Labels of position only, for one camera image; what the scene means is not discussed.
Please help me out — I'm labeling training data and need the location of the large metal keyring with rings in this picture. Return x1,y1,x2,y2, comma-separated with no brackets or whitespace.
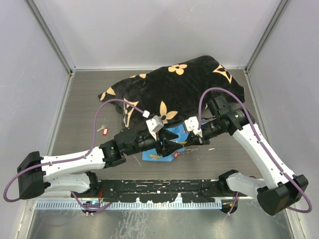
178,146,198,154

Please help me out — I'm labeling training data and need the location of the black floral plush pillow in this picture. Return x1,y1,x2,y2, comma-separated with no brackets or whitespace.
98,55,245,131

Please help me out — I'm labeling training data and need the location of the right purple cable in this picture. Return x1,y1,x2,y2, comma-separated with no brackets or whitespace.
198,87,313,214

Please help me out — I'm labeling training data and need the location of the white slotted cable duct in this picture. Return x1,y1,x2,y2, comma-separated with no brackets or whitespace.
35,199,222,210

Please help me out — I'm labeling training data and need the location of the purple cable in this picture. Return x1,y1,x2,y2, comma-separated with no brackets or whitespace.
2,99,150,215
198,87,313,214

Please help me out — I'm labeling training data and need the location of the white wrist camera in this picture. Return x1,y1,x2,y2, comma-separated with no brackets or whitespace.
146,116,164,141
183,116,202,137

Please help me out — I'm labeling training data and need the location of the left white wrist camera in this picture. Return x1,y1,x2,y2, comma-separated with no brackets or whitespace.
146,116,164,141

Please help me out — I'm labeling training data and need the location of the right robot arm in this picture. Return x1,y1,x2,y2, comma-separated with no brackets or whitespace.
184,96,310,216

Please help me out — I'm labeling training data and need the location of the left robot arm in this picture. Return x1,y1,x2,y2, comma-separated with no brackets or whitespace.
17,128,183,200

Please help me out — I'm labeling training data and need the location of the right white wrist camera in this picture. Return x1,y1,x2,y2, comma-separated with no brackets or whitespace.
183,116,202,137

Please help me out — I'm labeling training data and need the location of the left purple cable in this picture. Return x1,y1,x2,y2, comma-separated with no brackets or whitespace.
2,99,150,215

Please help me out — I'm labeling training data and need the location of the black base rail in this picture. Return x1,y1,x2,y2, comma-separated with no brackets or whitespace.
76,179,236,203

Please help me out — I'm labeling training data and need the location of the blue cartoon print cloth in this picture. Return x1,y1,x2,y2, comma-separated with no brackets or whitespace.
141,121,207,162

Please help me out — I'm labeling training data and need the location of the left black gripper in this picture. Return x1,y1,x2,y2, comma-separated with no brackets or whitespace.
125,127,183,156

